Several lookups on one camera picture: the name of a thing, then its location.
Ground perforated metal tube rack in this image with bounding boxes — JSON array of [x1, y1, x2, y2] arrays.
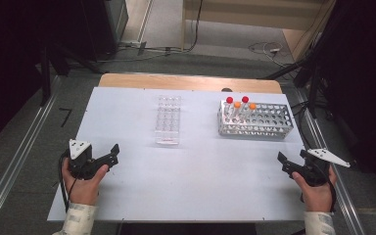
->
[[217, 99, 295, 141]]

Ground person's left hand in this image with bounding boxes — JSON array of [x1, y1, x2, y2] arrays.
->
[[61, 158, 110, 207]]

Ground wooden table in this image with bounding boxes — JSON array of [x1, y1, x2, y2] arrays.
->
[[98, 72, 283, 96]]

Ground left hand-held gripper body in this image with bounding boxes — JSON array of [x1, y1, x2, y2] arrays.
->
[[66, 138, 112, 181]]

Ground white floor cable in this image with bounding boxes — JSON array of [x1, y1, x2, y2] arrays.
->
[[248, 40, 290, 68]]

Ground black metal stand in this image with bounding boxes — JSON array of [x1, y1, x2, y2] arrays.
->
[[38, 40, 107, 107], [258, 30, 336, 119]]

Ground white table board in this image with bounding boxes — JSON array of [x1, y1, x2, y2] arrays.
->
[[47, 86, 331, 223]]

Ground red-capped test tube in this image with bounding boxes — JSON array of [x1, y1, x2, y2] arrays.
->
[[239, 95, 250, 121], [225, 96, 235, 123]]

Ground aluminium floor rail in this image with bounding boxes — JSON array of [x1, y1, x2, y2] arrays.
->
[[0, 75, 64, 235], [292, 85, 367, 235]]

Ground dark cabinet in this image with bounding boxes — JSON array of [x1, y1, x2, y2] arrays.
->
[[79, 0, 129, 63]]

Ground black hanging cable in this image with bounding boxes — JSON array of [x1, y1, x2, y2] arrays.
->
[[185, 0, 205, 53]]

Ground grey floor cables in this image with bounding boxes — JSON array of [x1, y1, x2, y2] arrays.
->
[[96, 44, 185, 64]]

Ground left hand-held gripper black cable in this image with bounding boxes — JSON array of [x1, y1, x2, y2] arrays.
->
[[58, 150, 80, 213]]

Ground light wooden shelf unit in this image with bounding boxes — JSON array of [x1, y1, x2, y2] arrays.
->
[[180, 0, 337, 63]]

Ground right hand-held gripper black cable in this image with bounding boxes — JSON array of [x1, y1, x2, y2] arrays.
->
[[319, 160, 338, 213]]

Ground black curtain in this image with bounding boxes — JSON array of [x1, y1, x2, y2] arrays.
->
[[319, 0, 376, 200], [0, 0, 86, 155]]

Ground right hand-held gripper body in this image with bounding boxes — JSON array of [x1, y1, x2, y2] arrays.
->
[[299, 148, 353, 188]]

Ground black floor cable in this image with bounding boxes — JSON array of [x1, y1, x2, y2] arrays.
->
[[289, 99, 326, 151]]

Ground person's right hand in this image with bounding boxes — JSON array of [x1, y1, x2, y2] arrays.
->
[[291, 164, 338, 213]]

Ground clear acrylic tube rack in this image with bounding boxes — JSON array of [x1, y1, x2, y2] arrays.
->
[[154, 94, 182, 146]]

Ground hand-held gripper black cable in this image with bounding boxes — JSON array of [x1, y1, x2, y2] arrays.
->
[[58, 150, 80, 213], [319, 160, 338, 213]]

